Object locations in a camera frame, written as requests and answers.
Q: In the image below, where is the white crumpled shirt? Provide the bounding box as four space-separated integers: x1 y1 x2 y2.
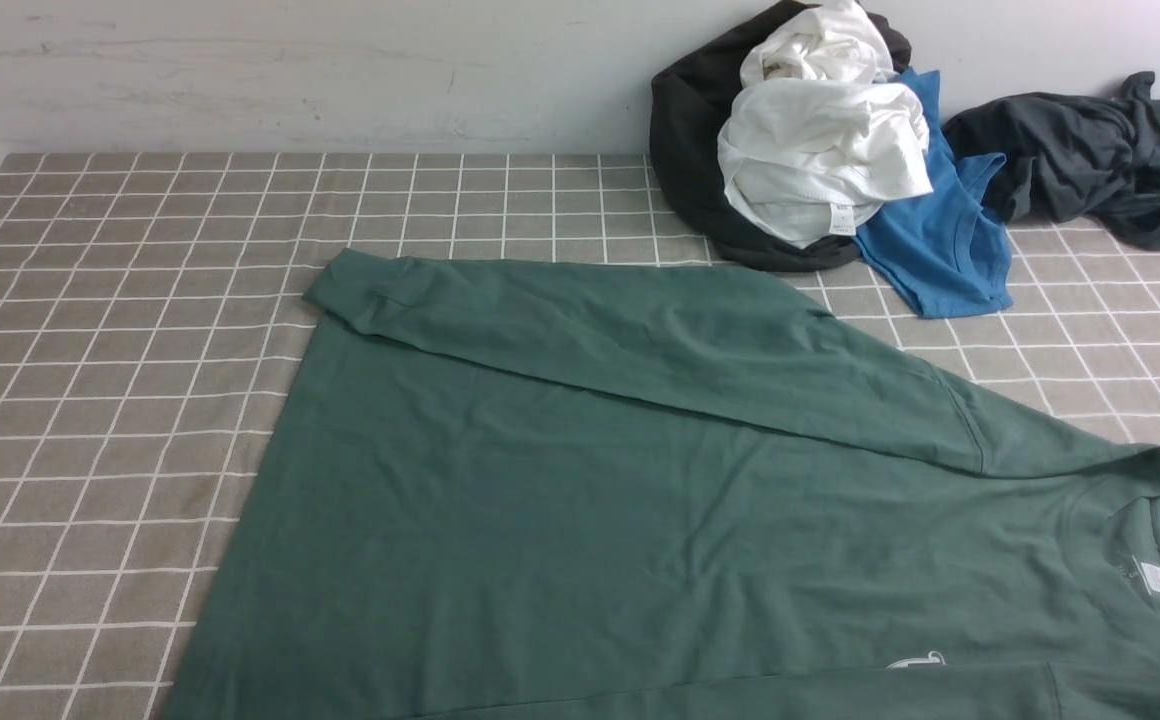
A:
717 1 933 249

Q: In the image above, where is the grey checked tablecloth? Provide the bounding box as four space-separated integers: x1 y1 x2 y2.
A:
0 152 1160 719

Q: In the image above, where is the green long-sleeved shirt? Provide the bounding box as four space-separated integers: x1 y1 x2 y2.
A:
164 250 1160 719

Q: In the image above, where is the black garment in pile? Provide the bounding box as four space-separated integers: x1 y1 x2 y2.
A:
648 1 912 272

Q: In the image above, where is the dark grey crumpled shirt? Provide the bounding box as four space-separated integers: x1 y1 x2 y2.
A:
944 70 1160 252

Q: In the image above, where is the blue t-shirt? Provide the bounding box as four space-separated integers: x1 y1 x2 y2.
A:
855 70 1013 319

